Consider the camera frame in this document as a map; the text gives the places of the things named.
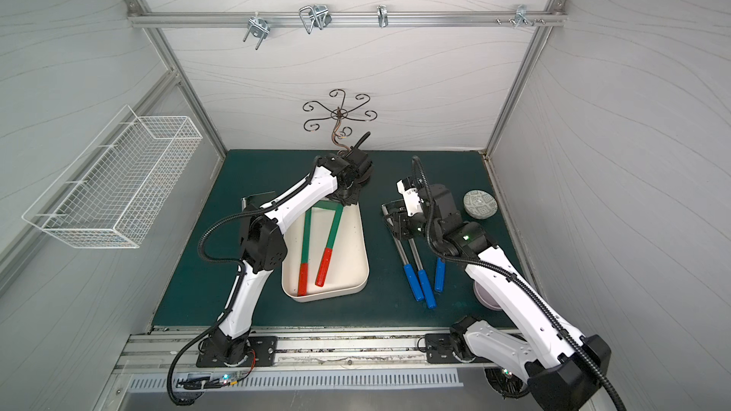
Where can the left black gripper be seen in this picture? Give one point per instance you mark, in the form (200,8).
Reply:
(354,152)

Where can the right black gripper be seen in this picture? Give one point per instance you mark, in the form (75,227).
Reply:
(396,215)

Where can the green hoe red grip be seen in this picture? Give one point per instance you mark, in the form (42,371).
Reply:
(302,288)
(337,210)

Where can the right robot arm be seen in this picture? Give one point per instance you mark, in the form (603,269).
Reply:
(550,360)

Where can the white storage box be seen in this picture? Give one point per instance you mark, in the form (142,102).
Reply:
(349,266)

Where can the metal jewelry tree stand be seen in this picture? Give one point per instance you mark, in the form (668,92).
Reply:
(340,114)

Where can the tape roll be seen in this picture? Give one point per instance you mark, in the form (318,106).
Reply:
(480,204)

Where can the purple bowl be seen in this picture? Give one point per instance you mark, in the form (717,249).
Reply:
(485,298)

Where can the metal hook clamp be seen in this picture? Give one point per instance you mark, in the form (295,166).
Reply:
(520,19)
(315,17)
(382,16)
(257,29)

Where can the green table mat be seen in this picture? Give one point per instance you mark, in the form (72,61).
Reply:
(199,290)

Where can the aluminium crossbar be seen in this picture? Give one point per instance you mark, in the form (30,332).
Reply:
(340,19)

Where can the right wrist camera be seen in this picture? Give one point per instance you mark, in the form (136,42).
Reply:
(414,200)

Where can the white wire basket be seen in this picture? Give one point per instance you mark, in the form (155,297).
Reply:
(112,192)

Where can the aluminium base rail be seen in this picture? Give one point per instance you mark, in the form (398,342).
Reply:
(291,348)

